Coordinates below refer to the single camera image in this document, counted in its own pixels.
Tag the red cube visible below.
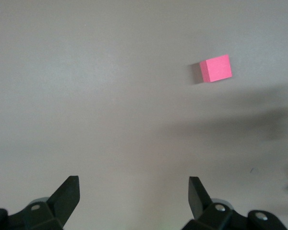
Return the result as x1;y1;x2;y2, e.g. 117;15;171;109
199;54;233;84

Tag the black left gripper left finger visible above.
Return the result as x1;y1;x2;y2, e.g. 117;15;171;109
0;175;81;230

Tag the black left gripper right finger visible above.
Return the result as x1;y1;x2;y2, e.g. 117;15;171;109
188;176;288;230

